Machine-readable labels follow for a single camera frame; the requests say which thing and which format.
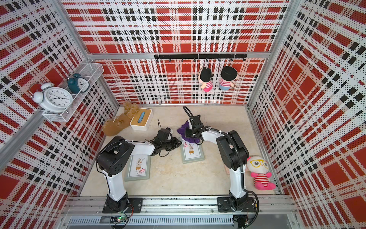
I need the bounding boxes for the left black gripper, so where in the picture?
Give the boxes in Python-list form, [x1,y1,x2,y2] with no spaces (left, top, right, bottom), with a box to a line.
[161,137,183,151]

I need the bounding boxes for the purple microfiber cloth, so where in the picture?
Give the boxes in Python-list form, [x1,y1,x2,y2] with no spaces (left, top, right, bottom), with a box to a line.
[177,120,201,145]

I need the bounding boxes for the green frame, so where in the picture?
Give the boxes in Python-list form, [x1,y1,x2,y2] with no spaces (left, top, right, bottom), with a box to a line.
[179,137,205,164]

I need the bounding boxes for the pink picture frame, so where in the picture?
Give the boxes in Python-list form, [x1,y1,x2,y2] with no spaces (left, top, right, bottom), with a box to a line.
[224,166,230,175]

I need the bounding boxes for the pink object behind right arm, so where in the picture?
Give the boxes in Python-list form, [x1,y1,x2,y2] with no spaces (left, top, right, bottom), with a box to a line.
[246,156,276,190]

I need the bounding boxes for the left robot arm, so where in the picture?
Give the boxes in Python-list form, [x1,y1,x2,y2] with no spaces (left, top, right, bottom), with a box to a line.
[96,127,182,213]

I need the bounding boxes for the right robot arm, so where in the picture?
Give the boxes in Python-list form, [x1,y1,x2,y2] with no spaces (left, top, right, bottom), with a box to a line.
[185,112,251,211]

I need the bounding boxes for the white box wooden lid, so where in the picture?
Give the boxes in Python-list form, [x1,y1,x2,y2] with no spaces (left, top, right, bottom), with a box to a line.
[130,108,153,131]

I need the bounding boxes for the blue object on box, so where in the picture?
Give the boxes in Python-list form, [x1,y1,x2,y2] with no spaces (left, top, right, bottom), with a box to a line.
[138,112,145,123]

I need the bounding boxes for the brown plush toy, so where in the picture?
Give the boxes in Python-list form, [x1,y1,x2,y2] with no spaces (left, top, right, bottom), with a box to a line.
[102,102,140,136]

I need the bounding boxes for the doll pink striped shirt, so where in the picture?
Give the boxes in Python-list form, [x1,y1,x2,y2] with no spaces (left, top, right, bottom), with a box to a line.
[198,67,213,93]

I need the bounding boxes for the doll blue pants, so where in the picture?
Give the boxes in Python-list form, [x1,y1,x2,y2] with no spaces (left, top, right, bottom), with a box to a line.
[219,66,238,91]

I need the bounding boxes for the green circuit board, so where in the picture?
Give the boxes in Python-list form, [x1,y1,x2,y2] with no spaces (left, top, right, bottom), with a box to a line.
[110,216,128,224]

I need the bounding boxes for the teal alarm clock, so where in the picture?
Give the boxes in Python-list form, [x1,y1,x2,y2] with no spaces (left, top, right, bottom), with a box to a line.
[67,73,90,94]

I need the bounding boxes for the white alarm clock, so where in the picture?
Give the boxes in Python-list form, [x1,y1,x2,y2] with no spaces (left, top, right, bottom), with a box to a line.
[32,82,73,113]

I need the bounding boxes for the green frame near arm base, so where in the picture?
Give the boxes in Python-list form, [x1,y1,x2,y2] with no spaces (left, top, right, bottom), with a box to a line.
[124,155,151,181]

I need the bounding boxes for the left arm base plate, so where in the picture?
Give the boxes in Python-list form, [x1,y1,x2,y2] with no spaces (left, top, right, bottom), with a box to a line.
[103,196,144,214]

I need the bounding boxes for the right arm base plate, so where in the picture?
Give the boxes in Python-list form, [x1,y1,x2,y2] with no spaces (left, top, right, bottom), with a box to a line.
[217,197,256,213]

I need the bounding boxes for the black hook rail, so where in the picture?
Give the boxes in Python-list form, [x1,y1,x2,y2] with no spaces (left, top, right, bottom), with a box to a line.
[154,53,248,61]

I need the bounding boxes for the white wire shelf basket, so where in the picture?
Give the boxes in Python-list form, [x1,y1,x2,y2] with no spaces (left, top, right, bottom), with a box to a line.
[43,63,104,122]

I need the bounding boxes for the aluminium front rail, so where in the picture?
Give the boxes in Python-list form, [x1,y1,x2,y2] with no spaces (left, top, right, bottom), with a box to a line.
[62,195,297,216]

